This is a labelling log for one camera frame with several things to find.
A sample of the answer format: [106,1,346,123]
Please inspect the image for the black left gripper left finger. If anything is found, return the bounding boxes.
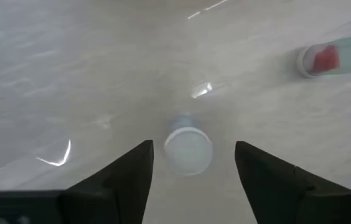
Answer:
[57,139,155,224]

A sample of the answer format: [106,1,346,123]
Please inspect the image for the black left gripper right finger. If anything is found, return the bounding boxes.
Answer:
[234,141,351,224]

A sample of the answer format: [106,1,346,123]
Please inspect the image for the blue medicine bottle white cap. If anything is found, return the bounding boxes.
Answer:
[164,113,214,177]

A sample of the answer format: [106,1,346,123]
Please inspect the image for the teal medicine bottle red pills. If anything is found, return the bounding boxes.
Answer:
[296,30,351,79]

